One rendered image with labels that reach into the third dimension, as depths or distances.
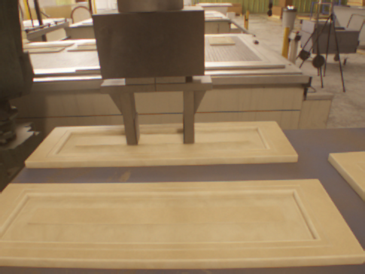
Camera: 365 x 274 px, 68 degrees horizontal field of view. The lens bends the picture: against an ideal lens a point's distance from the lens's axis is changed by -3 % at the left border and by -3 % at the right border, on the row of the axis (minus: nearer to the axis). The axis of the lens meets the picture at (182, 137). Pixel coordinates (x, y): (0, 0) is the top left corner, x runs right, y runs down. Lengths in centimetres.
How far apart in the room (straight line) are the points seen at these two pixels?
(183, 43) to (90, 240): 40
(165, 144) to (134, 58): 24
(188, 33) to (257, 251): 41
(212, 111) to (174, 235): 178
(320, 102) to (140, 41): 199
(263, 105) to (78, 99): 144
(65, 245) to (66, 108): 193
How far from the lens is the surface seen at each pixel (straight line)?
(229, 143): 72
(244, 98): 220
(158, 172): 64
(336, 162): 71
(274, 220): 51
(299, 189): 59
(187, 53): 59
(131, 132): 71
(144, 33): 59
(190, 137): 70
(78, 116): 237
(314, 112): 245
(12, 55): 170
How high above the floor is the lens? 141
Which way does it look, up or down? 28 degrees down
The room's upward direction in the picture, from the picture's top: 2 degrees counter-clockwise
